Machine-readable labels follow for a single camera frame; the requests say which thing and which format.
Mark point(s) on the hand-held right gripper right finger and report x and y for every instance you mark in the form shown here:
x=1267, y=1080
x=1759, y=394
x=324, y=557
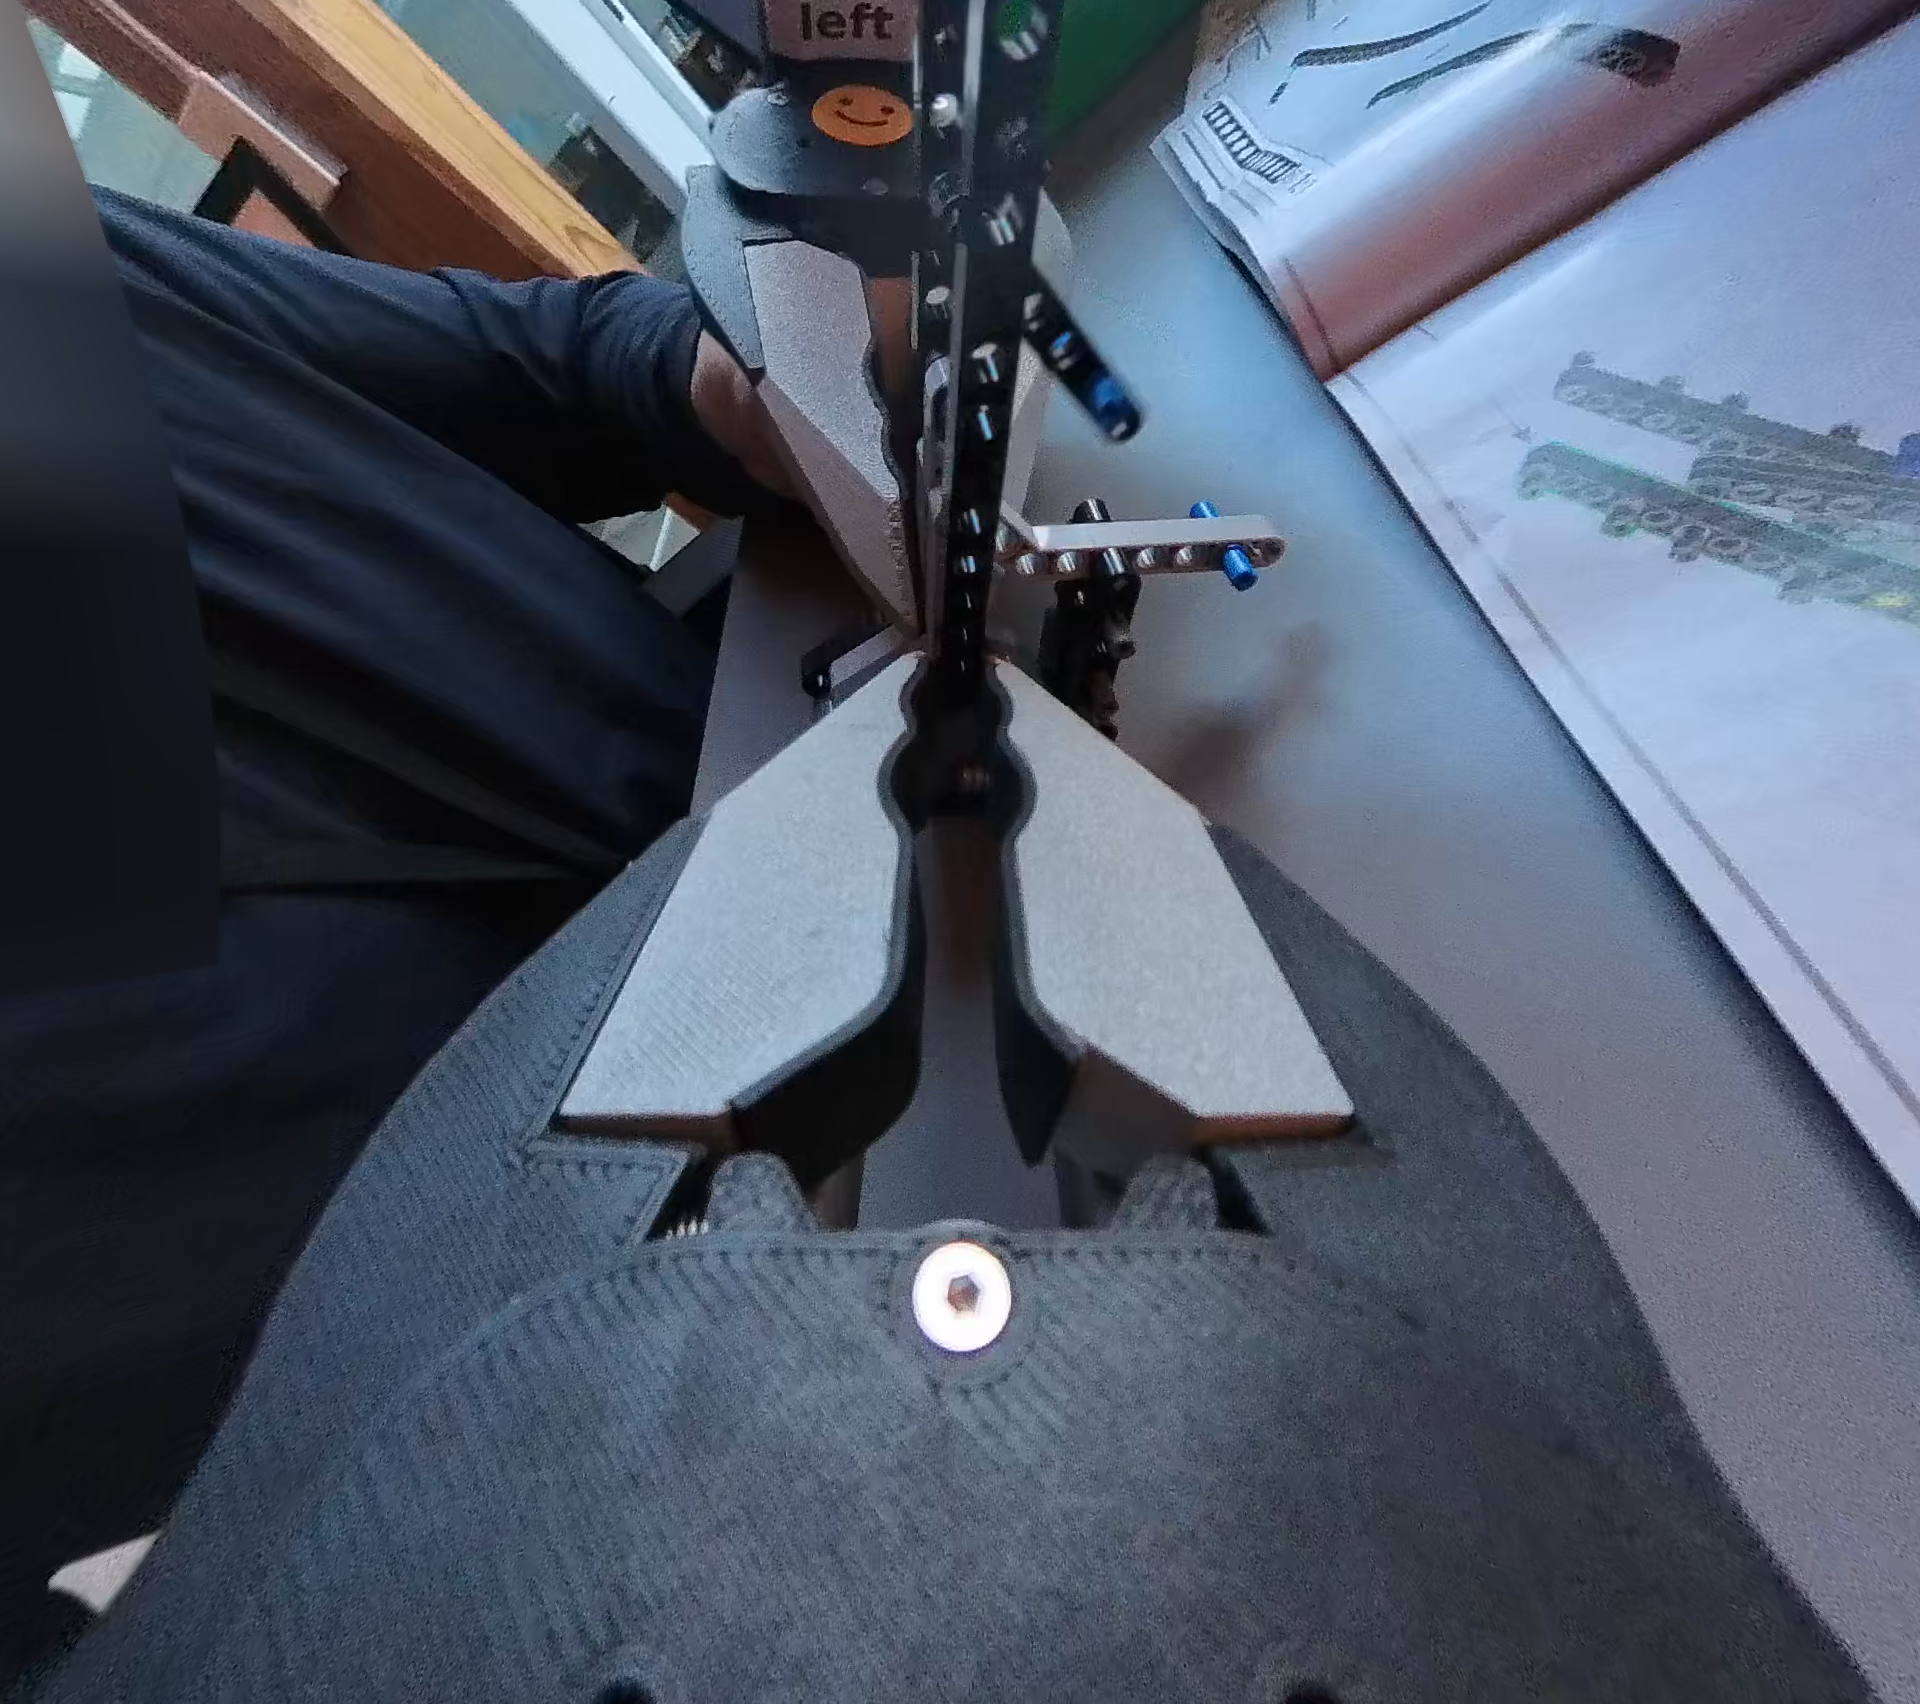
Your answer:
x=1154, y=968

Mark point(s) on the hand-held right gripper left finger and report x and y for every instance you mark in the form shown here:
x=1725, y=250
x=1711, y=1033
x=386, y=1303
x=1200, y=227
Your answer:
x=750, y=955

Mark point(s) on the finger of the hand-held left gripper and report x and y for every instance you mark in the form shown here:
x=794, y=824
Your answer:
x=819, y=385
x=1055, y=261

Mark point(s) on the long black lego beam assembly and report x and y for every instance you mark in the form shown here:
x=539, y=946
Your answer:
x=983, y=159

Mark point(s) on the person's left forearm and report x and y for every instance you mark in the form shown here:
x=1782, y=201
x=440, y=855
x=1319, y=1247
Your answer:
x=451, y=385

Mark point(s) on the small grey lego piece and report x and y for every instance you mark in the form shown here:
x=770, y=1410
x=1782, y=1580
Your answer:
x=862, y=668

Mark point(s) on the light grey lego beam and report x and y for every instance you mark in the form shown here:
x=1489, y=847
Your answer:
x=1185, y=553

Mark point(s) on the small black lego assembly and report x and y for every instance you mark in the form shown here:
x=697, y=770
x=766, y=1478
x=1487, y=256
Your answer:
x=1089, y=654

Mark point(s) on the lego instruction booklet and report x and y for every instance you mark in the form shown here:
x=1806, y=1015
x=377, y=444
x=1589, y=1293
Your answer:
x=1725, y=715

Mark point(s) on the person's left hand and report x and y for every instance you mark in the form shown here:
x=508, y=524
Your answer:
x=742, y=437

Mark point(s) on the printed paper sheet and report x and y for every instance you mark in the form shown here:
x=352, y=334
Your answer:
x=1320, y=85

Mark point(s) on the person's dark clothing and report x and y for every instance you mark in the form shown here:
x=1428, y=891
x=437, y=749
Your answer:
x=420, y=715

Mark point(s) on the wooden cabinet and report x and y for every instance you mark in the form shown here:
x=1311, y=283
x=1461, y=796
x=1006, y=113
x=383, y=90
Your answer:
x=301, y=55

